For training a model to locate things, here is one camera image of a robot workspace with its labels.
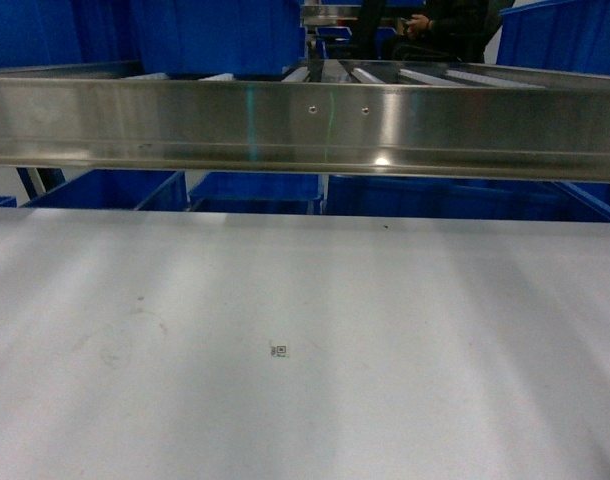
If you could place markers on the blue bin under rail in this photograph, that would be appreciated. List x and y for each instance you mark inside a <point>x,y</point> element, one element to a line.
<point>134,190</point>
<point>444,198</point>
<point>258,193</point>

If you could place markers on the small QR code sticker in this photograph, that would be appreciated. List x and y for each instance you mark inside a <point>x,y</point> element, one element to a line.
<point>279,350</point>

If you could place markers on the stainless steel shelf rail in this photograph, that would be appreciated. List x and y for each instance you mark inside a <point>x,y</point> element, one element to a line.
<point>457,120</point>

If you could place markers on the blue bin under rail middle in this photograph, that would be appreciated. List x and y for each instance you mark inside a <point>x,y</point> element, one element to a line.
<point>258,193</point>

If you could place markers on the seated person in black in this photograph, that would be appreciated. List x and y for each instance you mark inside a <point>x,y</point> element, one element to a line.
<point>446,31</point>

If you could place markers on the blue bin under rail left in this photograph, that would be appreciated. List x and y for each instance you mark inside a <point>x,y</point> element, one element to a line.
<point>134,190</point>

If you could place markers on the blue bin under rail right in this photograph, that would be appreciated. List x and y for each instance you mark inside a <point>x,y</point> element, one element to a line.
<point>444,198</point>

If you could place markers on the blue bin upper right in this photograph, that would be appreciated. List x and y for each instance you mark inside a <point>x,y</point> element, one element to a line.
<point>570,36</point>

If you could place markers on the large blue bin upper left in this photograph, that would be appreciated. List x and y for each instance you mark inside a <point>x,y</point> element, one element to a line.
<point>212,37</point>

